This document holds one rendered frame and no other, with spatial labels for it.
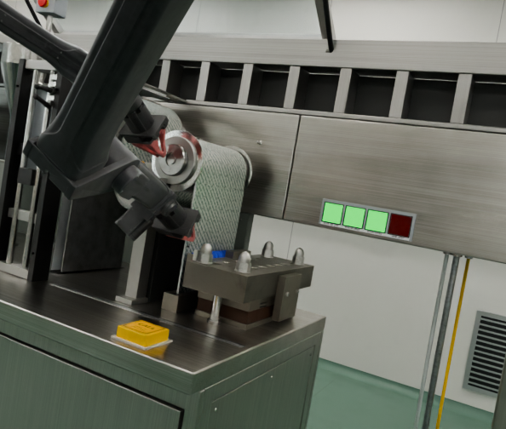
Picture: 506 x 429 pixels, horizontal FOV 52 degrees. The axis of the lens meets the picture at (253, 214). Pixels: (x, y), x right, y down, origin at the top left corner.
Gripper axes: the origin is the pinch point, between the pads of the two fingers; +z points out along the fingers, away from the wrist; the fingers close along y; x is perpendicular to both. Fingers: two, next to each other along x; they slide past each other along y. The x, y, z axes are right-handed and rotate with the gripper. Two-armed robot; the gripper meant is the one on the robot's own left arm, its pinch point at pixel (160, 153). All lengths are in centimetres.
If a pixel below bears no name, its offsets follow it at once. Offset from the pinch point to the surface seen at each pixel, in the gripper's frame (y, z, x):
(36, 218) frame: -27.6, 3.3, -21.3
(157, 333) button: 19.9, 4.7, -39.5
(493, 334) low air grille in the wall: 64, 262, 98
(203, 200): 7.7, 12.7, -2.9
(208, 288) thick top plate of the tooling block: 17.4, 17.3, -23.1
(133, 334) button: 17.0, 2.4, -41.7
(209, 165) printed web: 7.9, 8.0, 4.3
